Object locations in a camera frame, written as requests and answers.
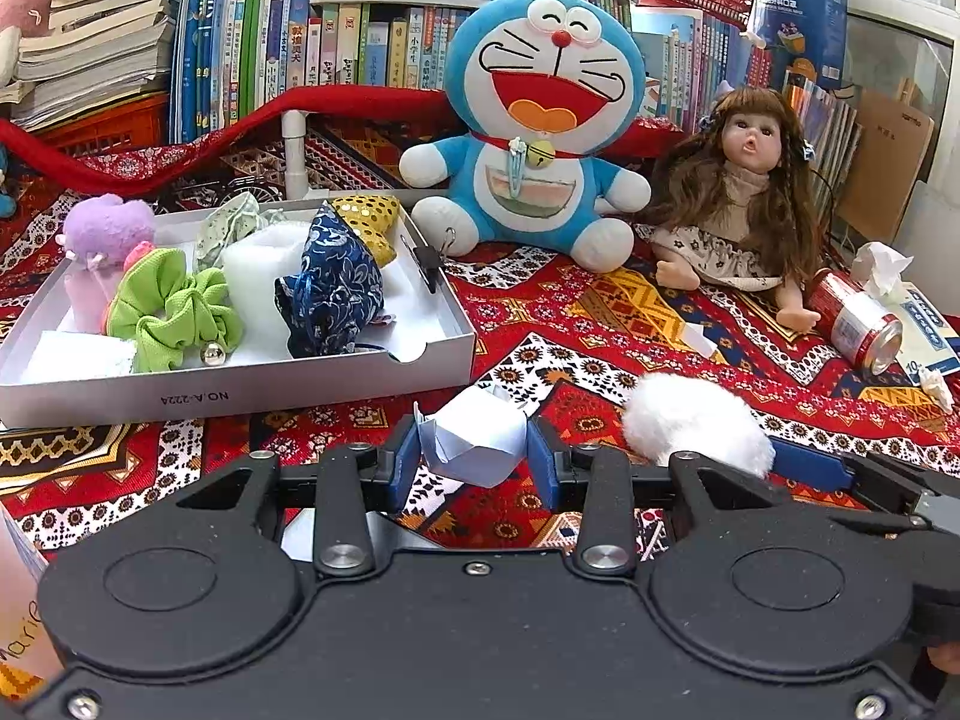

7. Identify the white paper figure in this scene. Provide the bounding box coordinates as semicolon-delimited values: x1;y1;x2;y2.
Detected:
412;382;530;488

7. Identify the row of upright books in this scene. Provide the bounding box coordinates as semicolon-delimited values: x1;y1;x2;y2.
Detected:
169;0;635;143

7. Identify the brown-haired baby doll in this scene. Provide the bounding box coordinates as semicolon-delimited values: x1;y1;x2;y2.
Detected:
649;86;833;331

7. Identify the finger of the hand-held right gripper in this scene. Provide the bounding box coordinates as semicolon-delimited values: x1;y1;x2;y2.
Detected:
766;437;960;535

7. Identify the white plastic pipe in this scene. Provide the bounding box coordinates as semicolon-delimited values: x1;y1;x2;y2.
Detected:
281;109;312;200

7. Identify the white fluffy pom-pom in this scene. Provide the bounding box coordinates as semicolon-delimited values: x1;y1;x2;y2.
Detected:
624;371;776;477

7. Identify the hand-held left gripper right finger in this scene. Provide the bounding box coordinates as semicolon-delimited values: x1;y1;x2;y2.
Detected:
527;420;785;580

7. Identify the white paper cup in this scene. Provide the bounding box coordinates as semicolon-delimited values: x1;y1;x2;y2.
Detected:
0;502;68;698

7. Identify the purple plush toy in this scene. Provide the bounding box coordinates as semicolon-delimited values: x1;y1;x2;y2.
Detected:
61;193;157;271

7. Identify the pink plush toy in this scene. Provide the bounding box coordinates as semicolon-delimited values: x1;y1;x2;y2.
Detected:
0;0;98;87

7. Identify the blue carton box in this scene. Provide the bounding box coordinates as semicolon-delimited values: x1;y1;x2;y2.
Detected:
750;0;850;95

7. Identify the grey cardboard box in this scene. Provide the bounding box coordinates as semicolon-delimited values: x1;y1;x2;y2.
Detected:
0;199;479;428

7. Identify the small white paper scrap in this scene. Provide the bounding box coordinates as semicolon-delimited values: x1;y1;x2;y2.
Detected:
679;321;721;357

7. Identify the red soda can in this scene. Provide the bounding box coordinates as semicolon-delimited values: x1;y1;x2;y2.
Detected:
806;268;905;374

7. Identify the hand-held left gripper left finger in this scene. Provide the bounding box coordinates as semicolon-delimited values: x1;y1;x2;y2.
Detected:
174;420;422;580

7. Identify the green scrunchie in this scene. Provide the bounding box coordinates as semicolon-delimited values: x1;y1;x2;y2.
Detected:
105;247;246;374

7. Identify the white fluffy towel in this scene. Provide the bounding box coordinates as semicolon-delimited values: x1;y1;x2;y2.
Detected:
221;223;316;350

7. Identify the stack of colourful booklets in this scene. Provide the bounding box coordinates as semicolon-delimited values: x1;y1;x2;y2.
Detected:
780;71;860;211

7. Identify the stack of lying books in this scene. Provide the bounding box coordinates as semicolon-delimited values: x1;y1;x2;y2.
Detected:
11;0;177;128

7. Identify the red patterned tablecloth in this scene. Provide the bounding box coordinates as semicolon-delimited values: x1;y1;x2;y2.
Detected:
0;86;960;706

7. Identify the red plastic crate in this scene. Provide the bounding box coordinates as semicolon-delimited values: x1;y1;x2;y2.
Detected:
34;90;170;155

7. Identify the brown wooden board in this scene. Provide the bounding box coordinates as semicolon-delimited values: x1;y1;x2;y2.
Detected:
836;79;937;245

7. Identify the pale green floral cloth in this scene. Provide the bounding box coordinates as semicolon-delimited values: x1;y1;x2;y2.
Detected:
195;193;290;269

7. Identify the blue cat plush toy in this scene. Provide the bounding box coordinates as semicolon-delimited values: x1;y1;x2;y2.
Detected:
399;0;652;273

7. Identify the gold sequin plush star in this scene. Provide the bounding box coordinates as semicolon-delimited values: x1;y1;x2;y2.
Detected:
330;195;402;269

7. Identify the black binder clip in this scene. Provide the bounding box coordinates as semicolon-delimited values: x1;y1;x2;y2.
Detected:
400;229;462;297

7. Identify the navy floral drawstring pouch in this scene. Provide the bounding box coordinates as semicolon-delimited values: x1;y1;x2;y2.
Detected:
274;200;391;361

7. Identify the blue white tissue pack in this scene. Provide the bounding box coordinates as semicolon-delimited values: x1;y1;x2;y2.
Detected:
892;281;960;376

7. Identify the white lace cloth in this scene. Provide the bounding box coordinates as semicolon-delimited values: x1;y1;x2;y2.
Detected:
19;330;140;383

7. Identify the row of blue-spined books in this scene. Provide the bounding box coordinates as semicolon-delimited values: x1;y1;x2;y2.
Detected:
634;11;777;128

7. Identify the crumpled white tissue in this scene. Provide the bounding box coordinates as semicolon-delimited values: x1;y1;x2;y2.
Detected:
919;367;957;413

